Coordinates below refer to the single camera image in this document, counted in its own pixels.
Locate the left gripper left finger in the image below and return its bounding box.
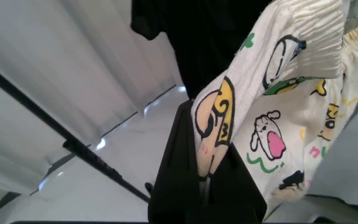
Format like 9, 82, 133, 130
147, 99, 202, 223

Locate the cream printed garment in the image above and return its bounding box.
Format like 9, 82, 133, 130
190, 0, 358, 218

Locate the black clothes rack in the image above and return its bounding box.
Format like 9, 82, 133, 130
0, 57, 154, 203

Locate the black garment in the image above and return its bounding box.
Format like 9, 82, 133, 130
130, 0, 273, 100

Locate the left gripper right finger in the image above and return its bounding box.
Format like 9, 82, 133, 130
208, 143, 268, 223

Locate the white curtain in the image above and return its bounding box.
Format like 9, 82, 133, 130
0, 0, 186, 200

